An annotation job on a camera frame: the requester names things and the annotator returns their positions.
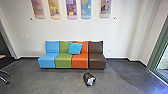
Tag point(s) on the blue sofa seat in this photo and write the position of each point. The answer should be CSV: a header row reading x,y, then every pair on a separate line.
x,y
48,61

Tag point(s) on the green framed glass door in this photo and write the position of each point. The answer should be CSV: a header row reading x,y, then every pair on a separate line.
x,y
156,60

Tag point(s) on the wooden conference table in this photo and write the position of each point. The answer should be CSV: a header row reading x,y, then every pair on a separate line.
x,y
1,57

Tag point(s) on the orange sofa seat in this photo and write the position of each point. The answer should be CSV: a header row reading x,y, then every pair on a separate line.
x,y
80,61

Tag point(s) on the orange wall poster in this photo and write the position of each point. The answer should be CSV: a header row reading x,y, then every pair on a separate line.
x,y
37,9

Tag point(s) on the green sofa seat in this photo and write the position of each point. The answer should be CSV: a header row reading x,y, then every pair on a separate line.
x,y
64,61

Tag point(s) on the blue square cushion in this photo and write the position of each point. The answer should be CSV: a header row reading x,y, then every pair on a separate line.
x,y
75,48

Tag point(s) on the white door frame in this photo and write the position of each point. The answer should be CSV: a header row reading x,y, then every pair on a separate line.
x,y
10,40

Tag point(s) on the pink wall poster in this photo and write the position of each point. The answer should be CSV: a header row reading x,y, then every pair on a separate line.
x,y
105,8

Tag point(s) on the white light switch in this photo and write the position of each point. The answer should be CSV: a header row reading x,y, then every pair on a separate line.
x,y
25,36

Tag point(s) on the brown sofa seat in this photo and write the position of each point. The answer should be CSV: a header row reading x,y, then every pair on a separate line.
x,y
96,58

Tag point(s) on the black white ball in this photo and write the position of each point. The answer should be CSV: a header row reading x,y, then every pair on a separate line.
x,y
89,80

